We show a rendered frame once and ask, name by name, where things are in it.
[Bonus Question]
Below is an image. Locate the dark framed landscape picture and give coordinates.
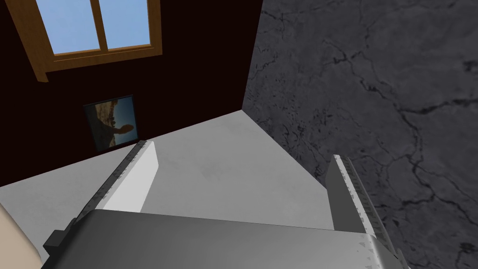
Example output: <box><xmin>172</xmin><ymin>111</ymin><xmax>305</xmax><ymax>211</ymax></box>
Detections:
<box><xmin>83</xmin><ymin>95</ymin><xmax>140</xmax><ymax>152</ymax></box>

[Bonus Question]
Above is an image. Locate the beige rounded object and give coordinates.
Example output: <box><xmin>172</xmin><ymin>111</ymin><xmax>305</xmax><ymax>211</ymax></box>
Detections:
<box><xmin>0</xmin><ymin>203</ymin><xmax>42</xmax><ymax>269</ymax></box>

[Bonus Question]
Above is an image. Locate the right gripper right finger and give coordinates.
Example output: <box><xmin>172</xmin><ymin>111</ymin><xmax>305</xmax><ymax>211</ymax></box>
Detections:
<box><xmin>324</xmin><ymin>154</ymin><xmax>396</xmax><ymax>255</ymax></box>

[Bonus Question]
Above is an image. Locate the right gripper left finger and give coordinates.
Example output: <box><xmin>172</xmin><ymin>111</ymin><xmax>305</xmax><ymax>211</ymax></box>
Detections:
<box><xmin>76</xmin><ymin>140</ymin><xmax>159</xmax><ymax>220</ymax></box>

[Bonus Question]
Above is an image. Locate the wooden framed window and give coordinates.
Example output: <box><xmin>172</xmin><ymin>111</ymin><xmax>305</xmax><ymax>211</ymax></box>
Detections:
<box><xmin>3</xmin><ymin>0</ymin><xmax>163</xmax><ymax>83</ymax></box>

